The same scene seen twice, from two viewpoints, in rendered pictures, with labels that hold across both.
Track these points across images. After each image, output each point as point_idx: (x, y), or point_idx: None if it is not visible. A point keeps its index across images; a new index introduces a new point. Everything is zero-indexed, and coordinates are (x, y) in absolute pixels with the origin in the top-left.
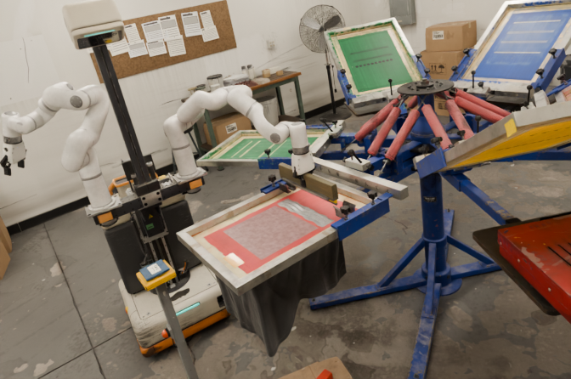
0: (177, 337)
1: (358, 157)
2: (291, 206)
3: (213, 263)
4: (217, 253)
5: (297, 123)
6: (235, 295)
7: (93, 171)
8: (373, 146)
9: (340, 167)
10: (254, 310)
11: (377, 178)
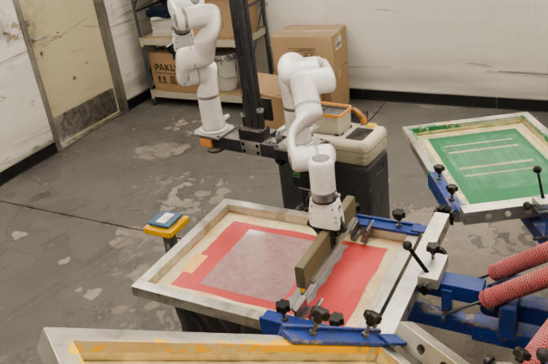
0: None
1: (419, 260)
2: None
3: (172, 250)
4: (205, 246)
5: (319, 159)
6: None
7: (203, 92)
8: (498, 264)
9: (420, 257)
10: None
11: (398, 310)
